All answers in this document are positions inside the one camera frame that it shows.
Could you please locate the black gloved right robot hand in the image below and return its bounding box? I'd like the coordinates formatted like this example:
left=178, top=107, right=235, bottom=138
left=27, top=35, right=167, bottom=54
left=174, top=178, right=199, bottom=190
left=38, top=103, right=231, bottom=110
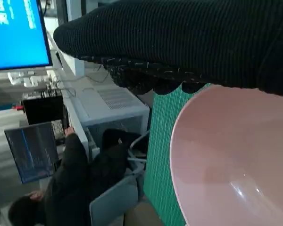
left=53, top=0, right=283, bottom=97

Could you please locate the pink bowl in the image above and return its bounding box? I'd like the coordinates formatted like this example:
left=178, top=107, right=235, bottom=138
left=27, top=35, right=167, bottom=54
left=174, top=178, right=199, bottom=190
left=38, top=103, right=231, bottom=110
left=169, top=84, right=283, bottom=226

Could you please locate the green cutting mat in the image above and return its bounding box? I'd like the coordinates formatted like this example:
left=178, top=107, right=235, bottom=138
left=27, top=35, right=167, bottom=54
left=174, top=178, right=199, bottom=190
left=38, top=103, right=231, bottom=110
left=142, top=82, right=212, bottom=226

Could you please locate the white desk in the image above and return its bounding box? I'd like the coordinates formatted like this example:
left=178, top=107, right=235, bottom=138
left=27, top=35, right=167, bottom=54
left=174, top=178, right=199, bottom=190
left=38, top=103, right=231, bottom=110
left=44, top=35, right=101, bottom=163

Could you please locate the black box device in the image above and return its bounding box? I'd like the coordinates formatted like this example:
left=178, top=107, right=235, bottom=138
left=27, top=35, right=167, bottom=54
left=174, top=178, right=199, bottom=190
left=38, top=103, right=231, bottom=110
left=21, top=93, right=67, bottom=125

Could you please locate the white monitor stand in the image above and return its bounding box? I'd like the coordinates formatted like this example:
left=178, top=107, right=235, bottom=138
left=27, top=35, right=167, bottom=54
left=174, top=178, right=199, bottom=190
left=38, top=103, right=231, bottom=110
left=7, top=69, right=50, bottom=88

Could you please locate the monitor with blue screen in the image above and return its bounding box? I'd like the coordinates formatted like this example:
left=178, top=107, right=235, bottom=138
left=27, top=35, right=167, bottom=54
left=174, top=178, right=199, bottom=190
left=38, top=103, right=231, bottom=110
left=0, top=0, right=54, bottom=71

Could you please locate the grey office chair solid seat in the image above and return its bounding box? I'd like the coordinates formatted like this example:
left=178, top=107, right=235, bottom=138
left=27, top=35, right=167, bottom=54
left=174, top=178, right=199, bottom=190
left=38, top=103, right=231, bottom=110
left=89, top=131, right=149, bottom=226

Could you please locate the person in black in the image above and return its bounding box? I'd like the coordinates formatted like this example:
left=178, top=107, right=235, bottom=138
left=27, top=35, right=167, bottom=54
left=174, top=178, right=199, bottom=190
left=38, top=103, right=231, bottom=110
left=8, top=126, right=147, bottom=226

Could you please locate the open laptop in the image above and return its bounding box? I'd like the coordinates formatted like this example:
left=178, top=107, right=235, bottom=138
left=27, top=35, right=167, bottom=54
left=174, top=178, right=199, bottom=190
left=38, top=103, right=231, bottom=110
left=4, top=122, right=59, bottom=185

